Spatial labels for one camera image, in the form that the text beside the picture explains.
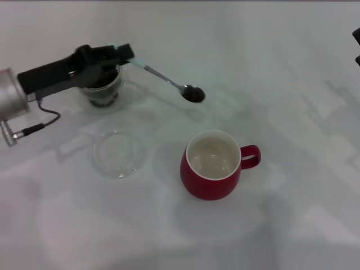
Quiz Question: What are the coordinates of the dark thin cable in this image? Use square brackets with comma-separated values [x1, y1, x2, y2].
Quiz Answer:
[16, 98, 61, 136]

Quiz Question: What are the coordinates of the small coffee bean portion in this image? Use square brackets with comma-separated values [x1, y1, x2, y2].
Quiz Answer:
[184, 89, 205, 103]

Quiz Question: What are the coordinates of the blue-handled metal spoon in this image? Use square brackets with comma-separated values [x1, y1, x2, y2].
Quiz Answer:
[108, 42, 206, 104]

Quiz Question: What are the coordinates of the clear glass cup with handle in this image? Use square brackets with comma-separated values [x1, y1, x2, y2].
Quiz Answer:
[78, 64, 143, 113]

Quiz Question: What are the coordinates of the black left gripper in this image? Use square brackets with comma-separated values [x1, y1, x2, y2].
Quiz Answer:
[17, 43, 135, 95]

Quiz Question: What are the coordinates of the coffee beans pile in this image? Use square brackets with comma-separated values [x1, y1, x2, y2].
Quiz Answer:
[89, 70, 119, 108]

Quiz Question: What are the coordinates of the clear glass saucer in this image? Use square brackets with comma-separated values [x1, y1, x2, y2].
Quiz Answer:
[93, 128, 145, 180]

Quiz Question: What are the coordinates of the red ceramic mug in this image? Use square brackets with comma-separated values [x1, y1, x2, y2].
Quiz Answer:
[179, 129, 262, 201]

